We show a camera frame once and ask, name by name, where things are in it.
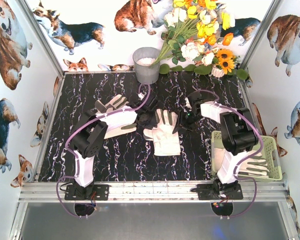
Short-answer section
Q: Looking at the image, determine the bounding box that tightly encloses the work glove with grey band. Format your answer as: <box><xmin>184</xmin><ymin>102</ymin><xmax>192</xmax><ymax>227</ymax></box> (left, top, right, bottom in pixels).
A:
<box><xmin>212</xmin><ymin>148</ymin><xmax>270</xmax><ymax>178</ymax></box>

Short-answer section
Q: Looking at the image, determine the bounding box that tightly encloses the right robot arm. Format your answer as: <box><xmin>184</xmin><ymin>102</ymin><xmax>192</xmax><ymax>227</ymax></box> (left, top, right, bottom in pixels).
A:
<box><xmin>173</xmin><ymin>90</ymin><xmax>262</xmax><ymax>185</ymax></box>

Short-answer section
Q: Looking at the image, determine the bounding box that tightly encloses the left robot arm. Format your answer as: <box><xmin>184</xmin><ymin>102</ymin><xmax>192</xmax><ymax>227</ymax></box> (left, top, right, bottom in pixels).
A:
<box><xmin>66</xmin><ymin>93</ymin><xmax>159</xmax><ymax>188</ymax></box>

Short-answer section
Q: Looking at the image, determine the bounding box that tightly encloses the green storage basket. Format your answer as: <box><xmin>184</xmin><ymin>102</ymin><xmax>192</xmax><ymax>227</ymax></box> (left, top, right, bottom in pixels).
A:
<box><xmin>211</xmin><ymin>130</ymin><xmax>283</xmax><ymax>183</ymax></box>

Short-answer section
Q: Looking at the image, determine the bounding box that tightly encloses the small white flower pot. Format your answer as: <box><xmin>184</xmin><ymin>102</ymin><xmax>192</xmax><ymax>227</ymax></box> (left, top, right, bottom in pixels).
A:
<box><xmin>211</xmin><ymin>65</ymin><xmax>225</xmax><ymax>78</ymax></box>

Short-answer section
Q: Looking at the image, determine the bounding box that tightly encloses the grey metal bucket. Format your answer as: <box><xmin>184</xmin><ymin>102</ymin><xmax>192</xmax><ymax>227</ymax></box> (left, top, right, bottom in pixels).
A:
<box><xmin>132</xmin><ymin>47</ymin><xmax>160</xmax><ymax>85</ymax></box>

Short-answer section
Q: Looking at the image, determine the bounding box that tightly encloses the artificial flower bouquet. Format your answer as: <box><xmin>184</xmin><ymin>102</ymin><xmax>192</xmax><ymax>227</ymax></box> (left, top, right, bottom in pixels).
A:
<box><xmin>155</xmin><ymin>0</ymin><xmax>259</xmax><ymax>80</ymax></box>

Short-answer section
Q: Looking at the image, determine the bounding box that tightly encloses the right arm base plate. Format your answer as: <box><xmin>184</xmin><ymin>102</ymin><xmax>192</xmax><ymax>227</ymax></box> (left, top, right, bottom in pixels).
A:
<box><xmin>194</xmin><ymin>184</ymin><xmax>244</xmax><ymax>200</ymax></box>

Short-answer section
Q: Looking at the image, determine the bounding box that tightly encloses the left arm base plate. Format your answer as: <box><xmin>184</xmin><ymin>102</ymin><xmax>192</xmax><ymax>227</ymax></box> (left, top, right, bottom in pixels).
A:
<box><xmin>64</xmin><ymin>184</ymin><xmax>110</xmax><ymax>201</ymax></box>

